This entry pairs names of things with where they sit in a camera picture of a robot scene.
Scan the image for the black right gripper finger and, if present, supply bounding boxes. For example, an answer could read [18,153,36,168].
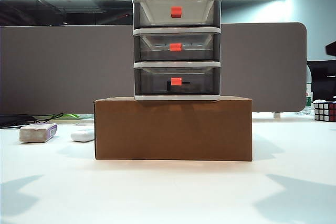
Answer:
[325,42,336,57]

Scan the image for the transparent drawer red handle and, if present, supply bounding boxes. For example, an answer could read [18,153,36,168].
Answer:
[134,34,221,61]
[134,0,221,27]
[134,67,220,95]

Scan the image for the black office chair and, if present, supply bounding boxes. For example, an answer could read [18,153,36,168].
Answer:
[307,60,336,103]

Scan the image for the clear plastic bottle green label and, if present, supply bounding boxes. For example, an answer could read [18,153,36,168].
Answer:
[304,66,315,116]

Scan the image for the black rubiks cube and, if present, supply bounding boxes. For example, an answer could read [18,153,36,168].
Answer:
[314,100,336,122]

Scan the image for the brown cardboard box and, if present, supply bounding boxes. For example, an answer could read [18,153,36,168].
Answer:
[93,95,254,162]

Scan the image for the small white plastic case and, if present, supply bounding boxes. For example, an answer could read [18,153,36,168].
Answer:
[70,128,95,143]

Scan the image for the grey desk partition panel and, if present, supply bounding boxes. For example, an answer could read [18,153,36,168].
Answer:
[0,22,308,116]

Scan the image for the white purple eraser block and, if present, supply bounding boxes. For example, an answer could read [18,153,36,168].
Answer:
[19,123,58,143]

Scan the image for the black desk cables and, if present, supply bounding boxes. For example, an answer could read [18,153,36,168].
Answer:
[0,113,65,129]

